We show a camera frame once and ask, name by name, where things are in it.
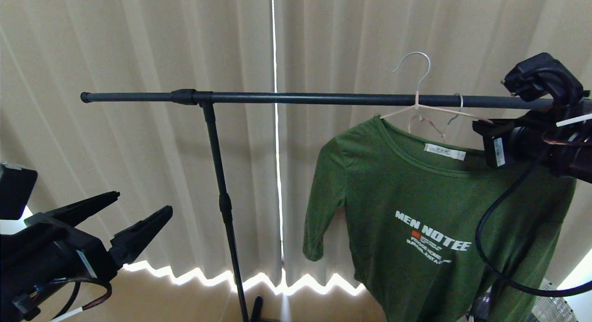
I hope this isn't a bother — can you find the green printed t-shirt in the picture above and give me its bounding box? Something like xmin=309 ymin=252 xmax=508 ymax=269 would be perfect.
xmin=302 ymin=115 xmax=577 ymax=322

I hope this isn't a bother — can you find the white laundry basket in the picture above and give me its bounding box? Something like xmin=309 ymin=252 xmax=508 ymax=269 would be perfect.
xmin=472 ymin=278 xmax=577 ymax=322

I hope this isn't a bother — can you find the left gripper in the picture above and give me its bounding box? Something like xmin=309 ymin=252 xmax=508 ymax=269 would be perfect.
xmin=0 ymin=191 xmax=173 ymax=322

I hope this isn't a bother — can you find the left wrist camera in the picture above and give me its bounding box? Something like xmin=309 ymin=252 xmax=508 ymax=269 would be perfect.
xmin=0 ymin=162 xmax=39 ymax=221

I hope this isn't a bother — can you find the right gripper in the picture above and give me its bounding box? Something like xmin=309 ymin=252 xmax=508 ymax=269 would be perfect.
xmin=483 ymin=122 xmax=556 ymax=169

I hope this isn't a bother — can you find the black clothes rack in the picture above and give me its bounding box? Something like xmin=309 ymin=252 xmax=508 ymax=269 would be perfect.
xmin=80 ymin=88 xmax=558 ymax=322

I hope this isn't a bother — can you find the pink clothes hanger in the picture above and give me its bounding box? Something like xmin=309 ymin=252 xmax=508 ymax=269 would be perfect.
xmin=379 ymin=51 xmax=494 ymax=125
xmin=407 ymin=94 xmax=464 ymax=143

